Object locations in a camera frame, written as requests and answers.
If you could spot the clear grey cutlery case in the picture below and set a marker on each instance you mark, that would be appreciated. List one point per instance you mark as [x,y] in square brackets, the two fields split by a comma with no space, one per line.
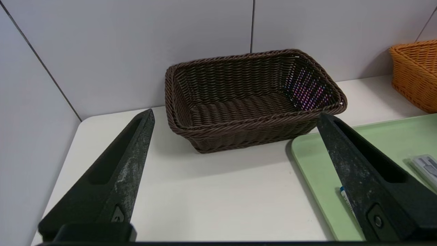
[426,167]

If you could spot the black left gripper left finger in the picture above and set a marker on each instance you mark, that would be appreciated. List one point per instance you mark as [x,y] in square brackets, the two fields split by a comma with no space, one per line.
[112,191]

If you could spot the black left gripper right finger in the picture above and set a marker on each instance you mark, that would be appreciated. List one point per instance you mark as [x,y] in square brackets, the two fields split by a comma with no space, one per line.
[362,184]

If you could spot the dark brown wicker basket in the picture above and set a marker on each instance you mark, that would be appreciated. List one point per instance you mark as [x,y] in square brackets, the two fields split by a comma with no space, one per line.
[249,136]

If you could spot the light green plastic tray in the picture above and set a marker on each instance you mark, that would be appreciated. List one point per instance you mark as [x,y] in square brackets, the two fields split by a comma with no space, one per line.
[314,164]

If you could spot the blue and white marker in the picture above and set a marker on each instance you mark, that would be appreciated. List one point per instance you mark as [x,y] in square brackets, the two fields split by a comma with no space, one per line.
[346,200]

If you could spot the orange wicker basket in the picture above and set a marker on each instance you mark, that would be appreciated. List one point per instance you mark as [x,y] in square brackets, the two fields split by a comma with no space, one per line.
[416,78]

